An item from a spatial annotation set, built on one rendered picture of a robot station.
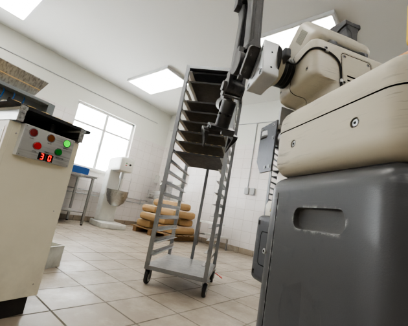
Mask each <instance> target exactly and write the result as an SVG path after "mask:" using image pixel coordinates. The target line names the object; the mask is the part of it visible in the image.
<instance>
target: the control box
mask: <svg viewBox="0 0 408 326"><path fill-rule="evenodd" d="M31 129H36V130H37V131H38V134H37V135H36V136H32V135H31V134H30V130H31ZM49 135H53V136H54V137H55V140H54V141H53V142H50V141H49V140H48V137H49ZM66 140H68V141H70V146H69V147H65V146H64V142H65V141H66ZM36 142H39V143H40V144H41V148H40V149H35V148H34V144H35V143H36ZM74 143H75V141H74V140H71V139H68V138H65V137H62V136H60V135H56V134H54V133H51V132H48V131H46V130H43V129H40V128H38V127H34V126H32V125H29V124H21V128H20V132H19V135H18V138H17V141H16V144H15V147H14V150H13V153H12V154H13V155H18V156H21V157H26V158H31V159H34V160H38V161H41V162H46V163H49V164H54V165H57V166H61V167H65V168H68V165H69V161H70V158H71V154H72V151H73V147H74ZM57 149H61V150H62V154H61V155H57V154H56V153H55V151H56V150H57ZM42 153H43V154H44V157H43V159H42V160H41V159H40V155H41V154H42ZM49 155H50V156H51V157H52V158H51V161H50V162H49V161H47V159H48V156H49Z"/></svg>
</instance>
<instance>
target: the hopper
mask: <svg viewBox="0 0 408 326"><path fill-rule="evenodd" d="M0 80H1V81H3V82H5V83H7V84H10V85H12V86H14V87H17V88H18V89H21V90H22V91H25V92H27V93H29V94H32V95H34V96H35V95H36V94H37V93H39V92H40V91H41V90H42V89H43V88H44V87H45V86H46V85H48V84H49V83H48V82H46V81H44V80H42V79H40V78H39V77H37V76H35V75H33V74H31V73H29V72H27V71H25V70H23V69H21V68H19V67H17V66H15V65H14V64H12V63H10V62H8V61H6V60H4V59H2V58H0Z"/></svg>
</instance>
